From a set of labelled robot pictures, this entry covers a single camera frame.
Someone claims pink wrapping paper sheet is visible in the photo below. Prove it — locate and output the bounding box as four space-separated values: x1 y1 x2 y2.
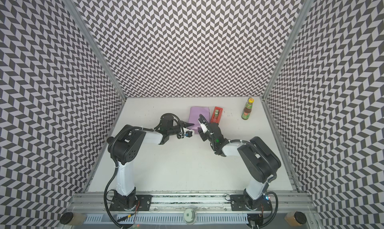
188 106 210 134

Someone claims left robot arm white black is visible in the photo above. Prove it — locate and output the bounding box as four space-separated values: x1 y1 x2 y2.
105 113 194 211

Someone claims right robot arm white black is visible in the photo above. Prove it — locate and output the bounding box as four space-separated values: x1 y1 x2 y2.
198 114 282 211

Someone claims red tape dispenser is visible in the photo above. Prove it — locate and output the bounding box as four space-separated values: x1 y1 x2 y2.
210 107 223 124

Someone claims green sauce bottle yellow cap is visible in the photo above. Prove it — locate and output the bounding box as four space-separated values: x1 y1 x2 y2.
241 97 254 120

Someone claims small jar black lid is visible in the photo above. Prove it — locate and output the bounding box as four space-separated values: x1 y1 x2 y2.
107 137 115 144

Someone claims round white button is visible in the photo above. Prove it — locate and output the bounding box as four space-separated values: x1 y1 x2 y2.
183 208 197 225

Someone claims right corner jar black lid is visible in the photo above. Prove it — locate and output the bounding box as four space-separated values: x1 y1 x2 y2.
285 211 308 227

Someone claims corner jar black lid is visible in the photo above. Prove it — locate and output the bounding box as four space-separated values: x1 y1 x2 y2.
60 212 87 226
285 211 308 227

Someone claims left corner jar black lid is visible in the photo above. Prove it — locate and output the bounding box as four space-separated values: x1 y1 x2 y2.
60 212 87 226

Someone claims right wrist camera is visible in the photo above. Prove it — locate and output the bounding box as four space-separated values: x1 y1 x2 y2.
200 122 209 134

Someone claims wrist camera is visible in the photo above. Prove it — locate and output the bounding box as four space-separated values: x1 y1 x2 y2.
182 130 194 138
200 122 209 134

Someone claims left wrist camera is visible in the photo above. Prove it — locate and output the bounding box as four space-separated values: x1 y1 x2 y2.
182 130 194 138

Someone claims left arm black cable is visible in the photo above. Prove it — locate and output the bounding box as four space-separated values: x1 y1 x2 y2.
103 166 124 229

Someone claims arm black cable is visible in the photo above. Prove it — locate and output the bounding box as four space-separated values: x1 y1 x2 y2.
103 166 124 229
248 191 279 229

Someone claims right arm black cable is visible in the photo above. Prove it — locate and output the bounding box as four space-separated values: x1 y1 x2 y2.
248 191 279 229

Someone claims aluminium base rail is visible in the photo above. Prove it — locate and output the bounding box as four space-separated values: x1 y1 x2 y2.
67 191 316 214

